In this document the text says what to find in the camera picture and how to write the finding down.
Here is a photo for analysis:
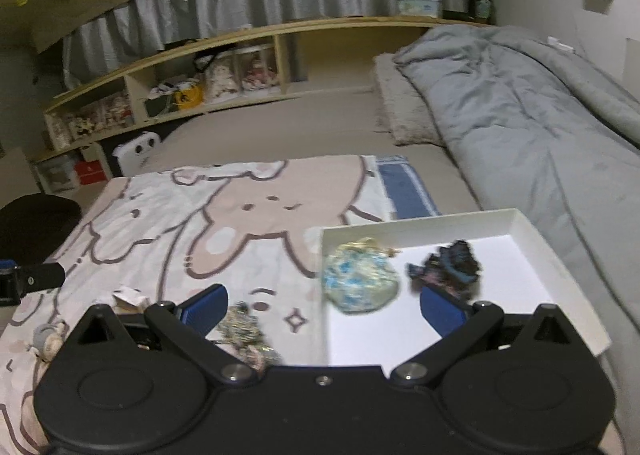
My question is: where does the tissue pack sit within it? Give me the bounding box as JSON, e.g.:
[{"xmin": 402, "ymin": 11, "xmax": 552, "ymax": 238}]
[{"xmin": 398, "ymin": 0, "xmax": 444, "ymax": 18}]

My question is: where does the white shallow tray box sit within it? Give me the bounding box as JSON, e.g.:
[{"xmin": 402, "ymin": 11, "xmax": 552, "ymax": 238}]
[{"xmin": 319, "ymin": 207, "xmax": 613, "ymax": 368}]

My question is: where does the black rounded object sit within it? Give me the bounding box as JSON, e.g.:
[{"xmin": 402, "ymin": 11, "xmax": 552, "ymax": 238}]
[{"xmin": 0, "ymin": 195, "xmax": 82, "ymax": 266}]

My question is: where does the small beige paper box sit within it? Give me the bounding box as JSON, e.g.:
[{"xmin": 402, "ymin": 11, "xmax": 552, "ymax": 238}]
[{"xmin": 111, "ymin": 287, "xmax": 149, "ymax": 311}]

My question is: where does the red box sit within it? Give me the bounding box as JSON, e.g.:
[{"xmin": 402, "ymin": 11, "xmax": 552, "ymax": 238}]
[{"xmin": 74, "ymin": 161, "xmax": 109, "ymax": 186}]

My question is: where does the grey duvet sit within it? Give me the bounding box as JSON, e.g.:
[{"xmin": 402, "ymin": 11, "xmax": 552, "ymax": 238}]
[{"xmin": 392, "ymin": 25, "xmax": 640, "ymax": 455}]

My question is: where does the dark crochet scrunchie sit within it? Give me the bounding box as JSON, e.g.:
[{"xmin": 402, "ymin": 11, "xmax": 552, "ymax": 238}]
[{"xmin": 406, "ymin": 239, "xmax": 485, "ymax": 303}]

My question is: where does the blue floral drawstring pouch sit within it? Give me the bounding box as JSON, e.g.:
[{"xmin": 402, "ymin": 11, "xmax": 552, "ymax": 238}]
[{"xmin": 322, "ymin": 237, "xmax": 402, "ymax": 317}]

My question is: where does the clear box with doll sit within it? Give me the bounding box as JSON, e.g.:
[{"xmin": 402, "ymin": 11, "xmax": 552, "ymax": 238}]
[
  {"xmin": 240, "ymin": 47, "xmax": 280, "ymax": 93},
  {"xmin": 202, "ymin": 52, "xmax": 239, "ymax": 103}
]

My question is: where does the white appliance with round holes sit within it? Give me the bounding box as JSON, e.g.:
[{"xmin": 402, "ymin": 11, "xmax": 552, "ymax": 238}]
[{"xmin": 111, "ymin": 131, "xmax": 164, "ymax": 177}]

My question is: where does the grey patterned knotted charm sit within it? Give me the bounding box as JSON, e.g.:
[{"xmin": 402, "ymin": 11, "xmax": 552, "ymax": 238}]
[{"xmin": 215, "ymin": 301, "xmax": 273, "ymax": 352}]

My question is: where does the wooden headboard shelf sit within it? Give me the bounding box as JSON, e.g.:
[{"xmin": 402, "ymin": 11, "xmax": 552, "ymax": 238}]
[{"xmin": 32, "ymin": 15, "xmax": 493, "ymax": 196}]

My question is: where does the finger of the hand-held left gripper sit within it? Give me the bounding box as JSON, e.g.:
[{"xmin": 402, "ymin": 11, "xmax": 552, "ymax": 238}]
[{"xmin": 15, "ymin": 262, "xmax": 67, "ymax": 294}]

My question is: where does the grey knit hair tie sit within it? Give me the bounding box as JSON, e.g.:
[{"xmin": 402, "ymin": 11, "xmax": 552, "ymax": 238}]
[{"xmin": 27, "ymin": 322, "xmax": 69, "ymax": 361}]

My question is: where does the cartoon printed blanket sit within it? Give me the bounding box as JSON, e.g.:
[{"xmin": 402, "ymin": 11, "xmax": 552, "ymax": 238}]
[{"xmin": 0, "ymin": 155, "xmax": 393, "ymax": 455}]

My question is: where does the yellow bag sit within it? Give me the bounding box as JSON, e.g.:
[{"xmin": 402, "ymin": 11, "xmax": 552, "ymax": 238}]
[{"xmin": 172, "ymin": 85, "xmax": 206, "ymax": 110}]

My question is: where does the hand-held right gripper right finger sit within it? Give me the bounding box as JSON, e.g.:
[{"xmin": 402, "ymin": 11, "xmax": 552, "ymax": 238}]
[{"xmin": 389, "ymin": 285, "xmax": 583, "ymax": 388}]

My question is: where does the beige fluffy pillow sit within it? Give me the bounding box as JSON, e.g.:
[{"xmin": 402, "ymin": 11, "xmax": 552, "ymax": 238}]
[{"xmin": 372, "ymin": 52, "xmax": 443, "ymax": 146}]

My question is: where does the blue striped cloth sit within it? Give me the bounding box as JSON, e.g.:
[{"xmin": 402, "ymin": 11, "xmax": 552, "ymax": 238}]
[{"xmin": 375, "ymin": 155, "xmax": 443, "ymax": 222}]

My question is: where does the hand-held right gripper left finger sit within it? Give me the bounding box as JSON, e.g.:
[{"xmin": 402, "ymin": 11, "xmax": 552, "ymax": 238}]
[{"xmin": 62, "ymin": 284, "xmax": 256, "ymax": 386}]

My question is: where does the row of boxed dolls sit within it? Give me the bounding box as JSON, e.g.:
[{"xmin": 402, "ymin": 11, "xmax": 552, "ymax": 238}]
[{"xmin": 45, "ymin": 92, "xmax": 134, "ymax": 150}]

